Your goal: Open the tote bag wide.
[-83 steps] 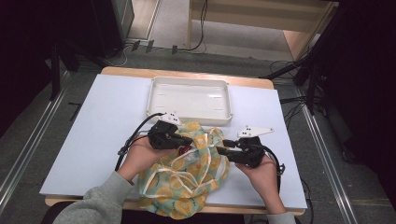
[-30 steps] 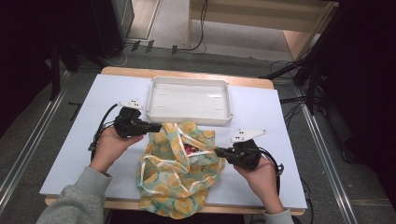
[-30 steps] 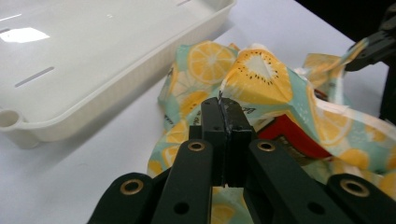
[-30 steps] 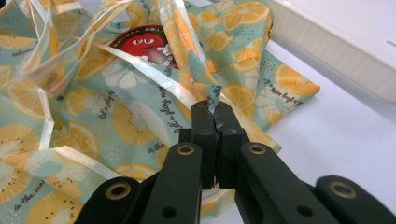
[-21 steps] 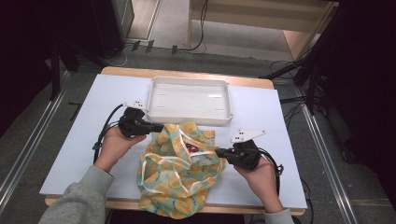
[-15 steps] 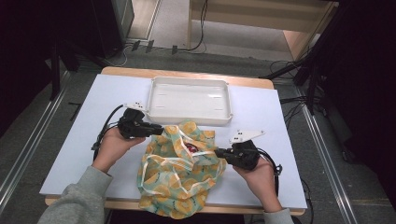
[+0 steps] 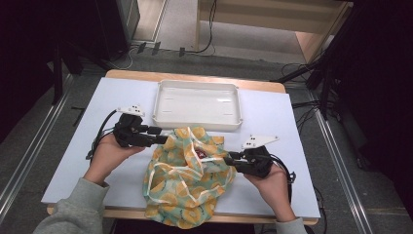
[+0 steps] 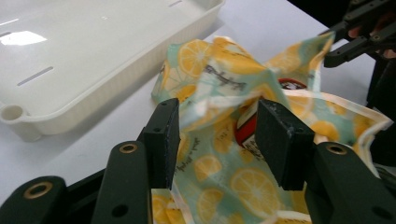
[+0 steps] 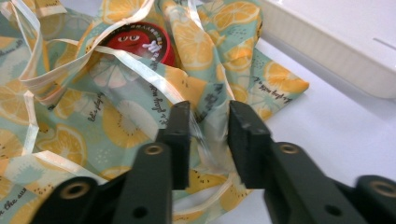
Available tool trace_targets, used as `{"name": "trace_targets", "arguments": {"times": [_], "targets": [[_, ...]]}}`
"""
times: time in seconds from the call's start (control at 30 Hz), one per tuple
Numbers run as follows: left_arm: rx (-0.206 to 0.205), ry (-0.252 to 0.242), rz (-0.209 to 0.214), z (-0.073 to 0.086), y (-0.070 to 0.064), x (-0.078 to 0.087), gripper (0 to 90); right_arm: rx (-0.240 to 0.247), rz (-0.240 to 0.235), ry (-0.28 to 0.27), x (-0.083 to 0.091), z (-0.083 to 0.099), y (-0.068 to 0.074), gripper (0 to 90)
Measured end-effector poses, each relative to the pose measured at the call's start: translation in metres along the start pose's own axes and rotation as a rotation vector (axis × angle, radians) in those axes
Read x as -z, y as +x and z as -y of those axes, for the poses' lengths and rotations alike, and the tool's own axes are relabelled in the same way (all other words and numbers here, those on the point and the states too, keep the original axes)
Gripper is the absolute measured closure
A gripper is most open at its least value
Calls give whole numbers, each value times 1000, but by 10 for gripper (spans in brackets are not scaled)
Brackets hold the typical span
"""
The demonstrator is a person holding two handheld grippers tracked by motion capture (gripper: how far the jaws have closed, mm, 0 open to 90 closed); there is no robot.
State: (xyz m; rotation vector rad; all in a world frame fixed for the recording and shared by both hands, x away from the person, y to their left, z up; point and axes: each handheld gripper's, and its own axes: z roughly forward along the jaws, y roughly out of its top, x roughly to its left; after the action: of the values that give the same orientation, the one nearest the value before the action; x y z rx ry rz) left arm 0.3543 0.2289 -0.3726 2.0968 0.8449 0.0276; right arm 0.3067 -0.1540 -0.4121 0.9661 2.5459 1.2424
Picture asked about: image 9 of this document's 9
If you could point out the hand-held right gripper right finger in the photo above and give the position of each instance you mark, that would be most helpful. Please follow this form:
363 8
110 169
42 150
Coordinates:
249 146

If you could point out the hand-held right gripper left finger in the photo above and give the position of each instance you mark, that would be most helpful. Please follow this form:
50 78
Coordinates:
174 146

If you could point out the orange slice print cloth bag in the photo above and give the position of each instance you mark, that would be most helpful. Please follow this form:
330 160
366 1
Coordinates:
93 118

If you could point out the red round can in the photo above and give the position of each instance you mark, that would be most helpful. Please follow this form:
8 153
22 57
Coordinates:
137 42

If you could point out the white plastic tray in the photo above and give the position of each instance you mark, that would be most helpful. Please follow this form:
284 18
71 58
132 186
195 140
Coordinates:
327 53

